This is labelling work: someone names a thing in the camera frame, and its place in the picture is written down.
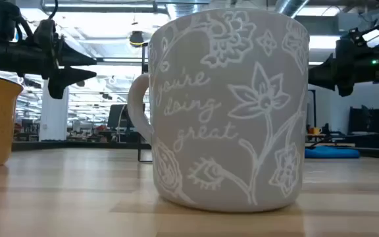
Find blue cloth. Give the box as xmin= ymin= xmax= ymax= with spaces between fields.
xmin=304 ymin=145 xmax=361 ymax=159

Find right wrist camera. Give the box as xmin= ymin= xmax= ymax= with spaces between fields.
xmin=336 ymin=28 xmax=368 ymax=63

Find black background stand frame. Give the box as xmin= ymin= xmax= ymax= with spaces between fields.
xmin=307 ymin=88 xmax=317 ymax=129

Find dark background monitor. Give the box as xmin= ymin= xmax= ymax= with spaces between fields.
xmin=107 ymin=103 xmax=146 ymax=129

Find black storage cases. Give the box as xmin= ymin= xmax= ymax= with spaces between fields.
xmin=349 ymin=105 xmax=379 ymax=135

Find white room pillar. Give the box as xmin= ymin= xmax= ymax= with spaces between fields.
xmin=39 ymin=78 xmax=69 ymax=142

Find grey floral ceramic mug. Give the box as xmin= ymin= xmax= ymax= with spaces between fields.
xmin=126 ymin=7 xmax=311 ymax=213

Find black table frame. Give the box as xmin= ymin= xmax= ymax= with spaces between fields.
xmin=11 ymin=140 xmax=379 ymax=159

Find black ceiling camera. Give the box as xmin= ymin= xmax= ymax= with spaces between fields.
xmin=129 ymin=30 xmax=145 ymax=47

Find wooden shelf with black frame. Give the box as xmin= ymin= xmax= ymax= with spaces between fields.
xmin=138 ymin=42 xmax=153 ymax=164

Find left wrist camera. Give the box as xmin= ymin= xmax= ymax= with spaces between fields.
xmin=33 ymin=18 xmax=61 ymax=47

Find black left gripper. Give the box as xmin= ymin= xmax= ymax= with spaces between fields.
xmin=0 ymin=39 xmax=97 ymax=99

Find silver ceiling duct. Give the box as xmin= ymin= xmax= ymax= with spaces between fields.
xmin=274 ymin=0 xmax=311 ymax=16

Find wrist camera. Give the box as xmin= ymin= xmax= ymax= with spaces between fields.
xmin=33 ymin=18 xmax=61 ymax=47
xmin=336 ymin=28 xmax=368 ymax=63

